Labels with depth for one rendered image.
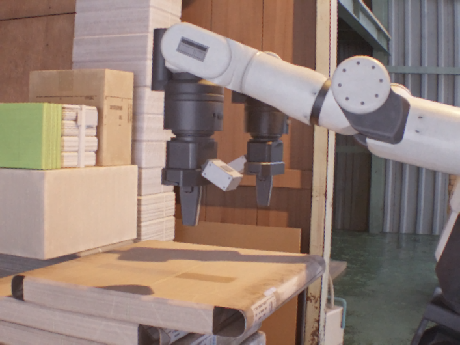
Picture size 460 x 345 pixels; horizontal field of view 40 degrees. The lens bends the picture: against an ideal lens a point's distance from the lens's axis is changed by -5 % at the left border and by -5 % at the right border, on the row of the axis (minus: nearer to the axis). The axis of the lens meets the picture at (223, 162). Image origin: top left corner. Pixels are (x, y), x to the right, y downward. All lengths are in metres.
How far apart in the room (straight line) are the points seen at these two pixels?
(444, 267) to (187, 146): 0.45
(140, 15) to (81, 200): 0.61
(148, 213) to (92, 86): 0.42
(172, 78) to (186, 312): 0.34
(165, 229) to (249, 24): 0.76
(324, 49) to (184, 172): 1.29
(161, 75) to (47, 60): 1.71
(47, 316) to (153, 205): 0.94
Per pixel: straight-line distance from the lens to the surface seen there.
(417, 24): 10.03
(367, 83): 0.86
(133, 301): 0.98
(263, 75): 0.92
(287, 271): 1.18
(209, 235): 2.21
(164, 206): 2.04
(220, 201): 2.31
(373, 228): 9.76
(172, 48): 0.94
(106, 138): 1.75
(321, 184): 2.14
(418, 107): 0.88
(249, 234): 2.16
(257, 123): 1.26
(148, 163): 1.93
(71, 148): 1.63
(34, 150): 1.53
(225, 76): 0.92
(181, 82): 0.95
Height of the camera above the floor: 1.33
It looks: 2 degrees down
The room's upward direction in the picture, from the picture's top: 2 degrees clockwise
